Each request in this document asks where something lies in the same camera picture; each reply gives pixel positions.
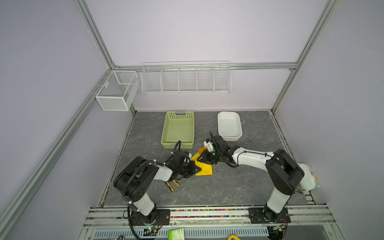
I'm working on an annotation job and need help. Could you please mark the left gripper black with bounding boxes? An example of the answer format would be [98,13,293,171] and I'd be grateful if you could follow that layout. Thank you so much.
[177,160,202,178]

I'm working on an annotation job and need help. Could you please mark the yellow paper napkin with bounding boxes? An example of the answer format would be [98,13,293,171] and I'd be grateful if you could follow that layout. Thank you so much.
[191,153,213,176]

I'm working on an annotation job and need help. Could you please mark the green perforated plastic basket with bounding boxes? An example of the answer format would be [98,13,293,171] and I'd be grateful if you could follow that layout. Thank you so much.
[161,111,195,150]

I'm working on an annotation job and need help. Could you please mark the orange wooden spoon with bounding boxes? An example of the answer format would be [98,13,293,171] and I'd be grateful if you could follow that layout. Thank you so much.
[199,147,208,153]

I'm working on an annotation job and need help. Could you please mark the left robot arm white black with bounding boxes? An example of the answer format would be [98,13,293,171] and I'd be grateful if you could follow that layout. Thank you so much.
[113,141,202,224]

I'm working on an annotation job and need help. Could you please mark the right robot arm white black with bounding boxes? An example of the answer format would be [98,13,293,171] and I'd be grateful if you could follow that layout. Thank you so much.
[201,133,305,223]

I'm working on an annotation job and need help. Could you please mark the yellow black pliers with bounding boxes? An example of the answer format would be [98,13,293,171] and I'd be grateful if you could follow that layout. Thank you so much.
[165,180,180,192]

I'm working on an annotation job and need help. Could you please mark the white oval plastic tub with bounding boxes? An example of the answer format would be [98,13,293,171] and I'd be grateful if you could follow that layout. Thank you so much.
[218,112,243,142]

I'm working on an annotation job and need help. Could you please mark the green white small box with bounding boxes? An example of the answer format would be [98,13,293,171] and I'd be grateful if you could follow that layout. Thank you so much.
[168,228,185,240]

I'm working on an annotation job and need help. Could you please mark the yellow tape measure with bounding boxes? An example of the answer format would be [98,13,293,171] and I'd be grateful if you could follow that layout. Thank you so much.
[228,235,240,240]

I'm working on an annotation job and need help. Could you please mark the small white mesh basket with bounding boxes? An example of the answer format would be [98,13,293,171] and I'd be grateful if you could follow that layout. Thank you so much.
[96,71,140,112]

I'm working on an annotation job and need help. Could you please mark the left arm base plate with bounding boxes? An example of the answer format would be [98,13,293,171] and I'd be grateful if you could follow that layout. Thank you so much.
[130,209,171,226]

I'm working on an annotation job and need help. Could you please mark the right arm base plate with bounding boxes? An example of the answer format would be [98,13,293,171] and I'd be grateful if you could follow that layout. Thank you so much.
[248,206,291,224]

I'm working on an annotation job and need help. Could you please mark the long white wire shelf basket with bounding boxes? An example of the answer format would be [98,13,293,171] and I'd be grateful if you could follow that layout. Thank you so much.
[142,61,232,94]

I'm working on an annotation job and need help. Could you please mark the aluminium frame rail base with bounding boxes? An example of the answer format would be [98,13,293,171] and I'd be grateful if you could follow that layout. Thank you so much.
[79,205,344,240]

